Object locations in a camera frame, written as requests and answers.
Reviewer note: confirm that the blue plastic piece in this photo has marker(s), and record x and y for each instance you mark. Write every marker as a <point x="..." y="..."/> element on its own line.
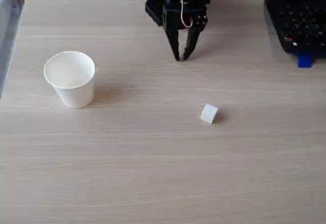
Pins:
<point x="304" y="60"/>

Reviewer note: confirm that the clear plastic bag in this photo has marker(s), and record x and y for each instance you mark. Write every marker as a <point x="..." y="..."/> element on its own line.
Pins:
<point x="7" y="10"/>

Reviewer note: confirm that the white paper cup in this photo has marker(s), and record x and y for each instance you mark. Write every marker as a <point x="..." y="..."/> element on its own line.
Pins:
<point x="72" y="81"/>

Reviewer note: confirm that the white block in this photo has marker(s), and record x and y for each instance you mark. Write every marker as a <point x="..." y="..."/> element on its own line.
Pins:
<point x="209" y="113"/>

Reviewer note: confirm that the black keyboard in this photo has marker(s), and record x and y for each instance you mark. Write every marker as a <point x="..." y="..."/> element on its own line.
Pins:
<point x="300" y="25"/>

